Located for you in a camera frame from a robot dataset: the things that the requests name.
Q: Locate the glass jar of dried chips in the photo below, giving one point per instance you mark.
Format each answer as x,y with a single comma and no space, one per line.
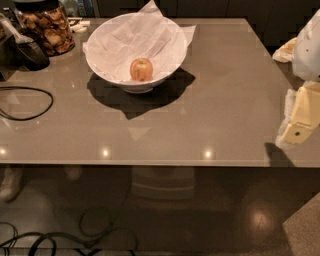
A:
48,19

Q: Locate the white bowl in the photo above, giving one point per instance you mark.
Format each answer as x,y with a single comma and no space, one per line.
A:
133,66

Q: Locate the black scoop with grey handle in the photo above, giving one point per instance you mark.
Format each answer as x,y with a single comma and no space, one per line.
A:
33,56

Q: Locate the red yellow apple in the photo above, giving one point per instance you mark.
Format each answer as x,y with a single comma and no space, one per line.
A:
141,69

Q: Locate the small white items behind bowl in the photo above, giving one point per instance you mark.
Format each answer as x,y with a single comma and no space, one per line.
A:
79,26

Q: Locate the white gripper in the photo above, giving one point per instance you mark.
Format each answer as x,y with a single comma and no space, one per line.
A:
308,55

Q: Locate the white paper liner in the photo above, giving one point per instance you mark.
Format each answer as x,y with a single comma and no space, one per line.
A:
140,40

